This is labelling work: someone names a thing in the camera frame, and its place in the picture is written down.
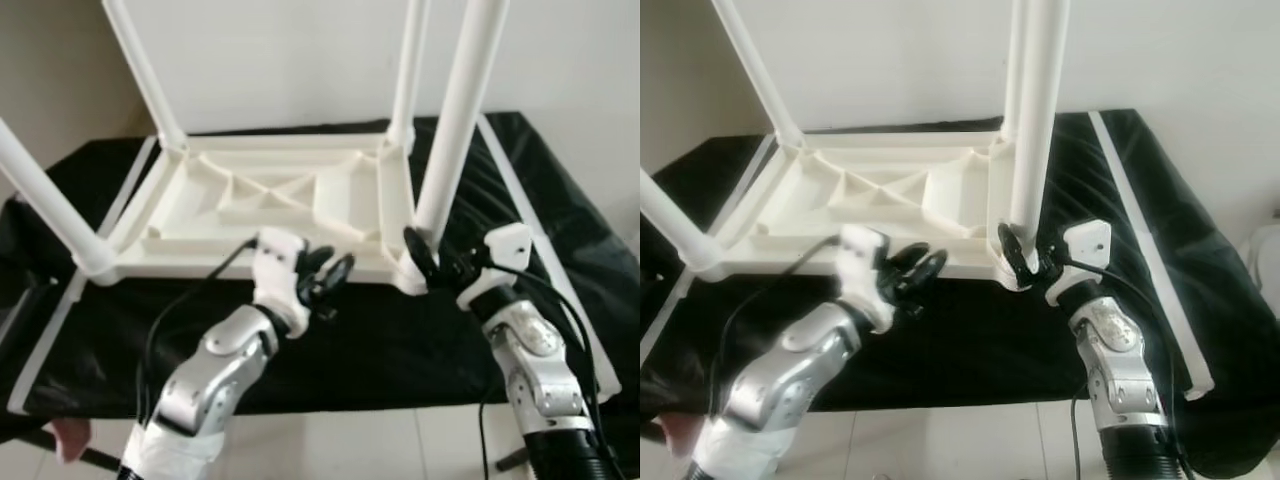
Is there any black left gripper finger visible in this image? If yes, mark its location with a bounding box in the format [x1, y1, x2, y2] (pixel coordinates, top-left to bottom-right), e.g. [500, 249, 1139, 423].
[879, 240, 933, 275]
[299, 242, 338, 278]
[314, 251, 359, 303]
[898, 248, 951, 301]

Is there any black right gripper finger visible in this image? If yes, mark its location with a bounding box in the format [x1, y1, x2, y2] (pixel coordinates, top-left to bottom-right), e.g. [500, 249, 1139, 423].
[996, 221, 1034, 288]
[401, 225, 442, 293]

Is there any white tapered table leg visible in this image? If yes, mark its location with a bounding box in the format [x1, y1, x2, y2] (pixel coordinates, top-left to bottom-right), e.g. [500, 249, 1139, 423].
[640, 163, 725, 283]
[410, 0, 513, 253]
[710, 0, 806, 148]
[1006, 0, 1073, 248]
[101, 0, 191, 153]
[999, 0, 1033, 143]
[384, 0, 434, 153]
[0, 116, 121, 288]

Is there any black table cloth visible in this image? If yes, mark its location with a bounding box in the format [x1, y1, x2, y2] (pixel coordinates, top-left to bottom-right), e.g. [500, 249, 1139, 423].
[0, 110, 641, 423]
[640, 108, 1280, 471]

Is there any long white plastic strip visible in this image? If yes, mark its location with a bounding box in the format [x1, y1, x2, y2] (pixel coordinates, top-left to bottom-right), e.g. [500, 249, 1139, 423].
[3, 133, 163, 418]
[476, 113, 623, 403]
[640, 133, 778, 363]
[1086, 108, 1216, 403]

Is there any white rounded object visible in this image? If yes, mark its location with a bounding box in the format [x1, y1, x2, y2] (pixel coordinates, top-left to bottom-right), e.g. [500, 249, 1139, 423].
[1243, 223, 1280, 293]

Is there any pink object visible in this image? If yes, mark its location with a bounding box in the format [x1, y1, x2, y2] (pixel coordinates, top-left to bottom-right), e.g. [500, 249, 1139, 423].
[658, 413, 703, 453]
[48, 416, 95, 465]

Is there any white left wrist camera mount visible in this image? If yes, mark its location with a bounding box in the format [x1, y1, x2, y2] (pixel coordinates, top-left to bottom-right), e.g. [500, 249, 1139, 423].
[248, 226, 313, 338]
[836, 223, 898, 335]

